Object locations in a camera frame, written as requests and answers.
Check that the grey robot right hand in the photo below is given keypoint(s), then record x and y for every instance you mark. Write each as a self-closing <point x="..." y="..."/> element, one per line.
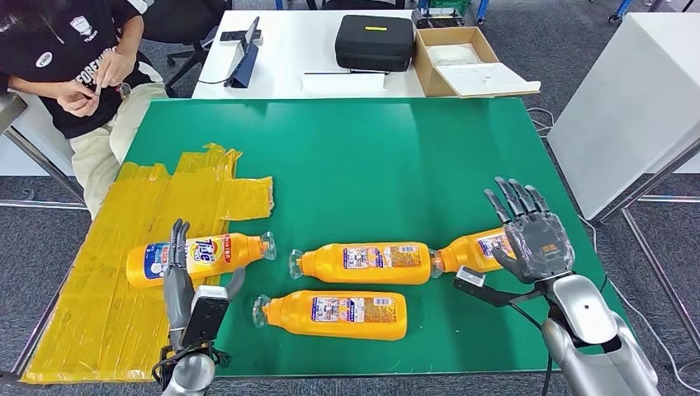
<point x="538" y="246"/>

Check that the person's left hand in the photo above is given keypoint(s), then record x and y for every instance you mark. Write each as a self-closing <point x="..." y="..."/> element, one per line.
<point x="113" y="68"/>

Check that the person's right hand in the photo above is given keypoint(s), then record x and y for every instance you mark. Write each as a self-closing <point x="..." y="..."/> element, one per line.
<point x="76" y="101"/>

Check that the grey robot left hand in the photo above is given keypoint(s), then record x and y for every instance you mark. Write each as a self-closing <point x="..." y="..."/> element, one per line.
<point x="176" y="300"/>

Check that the orange detergent bottle clear cap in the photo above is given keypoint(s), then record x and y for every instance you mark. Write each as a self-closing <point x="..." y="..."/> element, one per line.
<point x="290" y="317"/>
<point x="322" y="263"/>
<point x="240" y="254"/>
<point x="459" y="259"/>

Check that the person's right forearm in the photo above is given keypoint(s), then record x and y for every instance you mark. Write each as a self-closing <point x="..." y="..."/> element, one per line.
<point x="33" y="87"/>

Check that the person's left forearm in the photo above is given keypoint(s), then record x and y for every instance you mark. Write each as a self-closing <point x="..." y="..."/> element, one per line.
<point x="131" y="35"/>

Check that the person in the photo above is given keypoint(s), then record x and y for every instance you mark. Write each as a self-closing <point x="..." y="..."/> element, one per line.
<point x="54" y="49"/>

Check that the white table with metal legs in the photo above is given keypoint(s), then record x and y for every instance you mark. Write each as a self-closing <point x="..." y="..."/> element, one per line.
<point x="629" y="109"/>
<point x="12" y="109"/>

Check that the yellow plastic sheet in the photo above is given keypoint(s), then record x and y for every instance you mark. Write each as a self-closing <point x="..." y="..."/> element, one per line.
<point x="109" y="328"/>

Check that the black office chair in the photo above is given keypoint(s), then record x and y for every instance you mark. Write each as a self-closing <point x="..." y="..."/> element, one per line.
<point x="183" y="22"/>

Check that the black phone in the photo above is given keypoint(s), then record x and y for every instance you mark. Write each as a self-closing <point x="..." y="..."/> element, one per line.
<point x="230" y="36"/>

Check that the tablet with blue cover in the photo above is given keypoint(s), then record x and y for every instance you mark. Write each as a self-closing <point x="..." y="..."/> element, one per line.
<point x="246" y="65"/>

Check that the white flat sheet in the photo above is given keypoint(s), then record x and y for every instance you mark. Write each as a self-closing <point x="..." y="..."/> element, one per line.
<point x="484" y="79"/>

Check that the white desk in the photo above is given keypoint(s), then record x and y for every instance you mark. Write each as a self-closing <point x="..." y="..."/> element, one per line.
<point x="290" y="54"/>

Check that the white padding bag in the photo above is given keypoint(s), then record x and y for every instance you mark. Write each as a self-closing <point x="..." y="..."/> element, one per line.
<point x="453" y="54"/>

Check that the open cardboard box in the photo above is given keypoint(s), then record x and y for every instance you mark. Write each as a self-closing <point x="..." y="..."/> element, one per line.
<point x="424" y="68"/>

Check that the white paper sheet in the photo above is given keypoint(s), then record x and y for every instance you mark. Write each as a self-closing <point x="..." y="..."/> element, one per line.
<point x="342" y="83"/>

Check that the black device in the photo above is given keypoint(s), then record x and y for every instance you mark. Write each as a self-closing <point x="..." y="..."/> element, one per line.
<point x="437" y="19"/>

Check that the green plastic crate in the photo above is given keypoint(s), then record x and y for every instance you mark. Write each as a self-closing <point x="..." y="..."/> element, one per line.
<point x="450" y="5"/>

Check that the black zip case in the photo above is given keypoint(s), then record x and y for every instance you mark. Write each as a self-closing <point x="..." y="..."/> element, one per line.
<point x="374" y="49"/>

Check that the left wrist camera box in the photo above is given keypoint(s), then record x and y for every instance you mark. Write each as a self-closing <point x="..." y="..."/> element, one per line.
<point x="205" y="317"/>

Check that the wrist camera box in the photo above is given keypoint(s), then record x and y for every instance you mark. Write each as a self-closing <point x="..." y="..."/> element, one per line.
<point x="470" y="277"/>
<point x="205" y="317"/>

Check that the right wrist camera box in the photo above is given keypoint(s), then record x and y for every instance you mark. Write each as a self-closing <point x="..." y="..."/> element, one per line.
<point x="470" y="277"/>

